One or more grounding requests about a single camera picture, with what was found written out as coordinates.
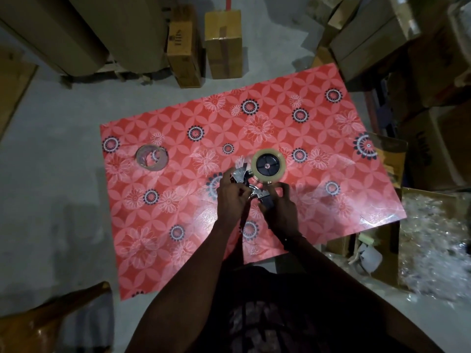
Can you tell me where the person's right hand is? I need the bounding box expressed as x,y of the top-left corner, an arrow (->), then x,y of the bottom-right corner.
258,181 -> 299,240

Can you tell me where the person's left hand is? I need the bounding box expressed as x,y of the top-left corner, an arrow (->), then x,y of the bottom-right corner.
216,172 -> 255,225

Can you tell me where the metal tape dispenser gun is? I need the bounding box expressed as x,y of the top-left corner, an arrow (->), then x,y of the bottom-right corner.
231,158 -> 282,217

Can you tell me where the person's right forearm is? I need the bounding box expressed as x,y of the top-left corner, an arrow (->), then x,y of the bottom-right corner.
283,233 -> 444,353

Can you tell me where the person's left forearm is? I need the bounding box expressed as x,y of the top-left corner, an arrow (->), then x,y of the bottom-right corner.
124,218 -> 244,353

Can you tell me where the clear tape roll black core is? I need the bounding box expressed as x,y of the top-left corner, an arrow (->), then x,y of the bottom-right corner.
251,148 -> 286,183

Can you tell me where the red floral table cover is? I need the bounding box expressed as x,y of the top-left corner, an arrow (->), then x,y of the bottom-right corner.
100,63 -> 407,301

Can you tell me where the black printed shirt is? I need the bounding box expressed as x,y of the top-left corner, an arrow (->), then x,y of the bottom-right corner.
215,265 -> 407,353

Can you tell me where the loose clear tape roll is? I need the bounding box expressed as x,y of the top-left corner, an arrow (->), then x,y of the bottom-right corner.
135,144 -> 169,170

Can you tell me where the open box with paper scraps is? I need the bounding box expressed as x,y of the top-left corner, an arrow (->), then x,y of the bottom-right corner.
327,223 -> 402,288

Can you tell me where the small open yellow box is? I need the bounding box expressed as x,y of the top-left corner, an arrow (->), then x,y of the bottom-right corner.
368,133 -> 409,189

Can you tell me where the taped brown cardboard box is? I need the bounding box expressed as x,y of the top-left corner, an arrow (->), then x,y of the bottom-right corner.
204,10 -> 244,80

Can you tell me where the narrow printed cardboard box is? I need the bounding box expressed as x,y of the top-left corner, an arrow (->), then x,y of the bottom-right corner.
167,5 -> 205,88

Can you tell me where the open box of plastic wrap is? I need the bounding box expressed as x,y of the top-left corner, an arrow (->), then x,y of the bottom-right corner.
398,187 -> 471,303

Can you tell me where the large printed cardboard box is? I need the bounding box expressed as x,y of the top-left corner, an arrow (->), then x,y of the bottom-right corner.
399,106 -> 471,192

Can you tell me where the large cardboard roll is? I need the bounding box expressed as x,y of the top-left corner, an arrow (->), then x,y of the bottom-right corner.
0,0 -> 111,77
66,0 -> 174,75

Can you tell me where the long pale cardboard box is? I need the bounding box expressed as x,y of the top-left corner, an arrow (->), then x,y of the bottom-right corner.
328,0 -> 421,82

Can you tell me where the dark stacked cardboard box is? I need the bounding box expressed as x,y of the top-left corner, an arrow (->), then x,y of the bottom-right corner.
390,0 -> 471,109

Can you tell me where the orange plastic chair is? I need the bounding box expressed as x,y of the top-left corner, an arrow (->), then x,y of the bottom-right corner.
0,281 -> 114,353

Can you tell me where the flat cardboard sheet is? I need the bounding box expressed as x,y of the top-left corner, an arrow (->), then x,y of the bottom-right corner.
0,47 -> 39,141

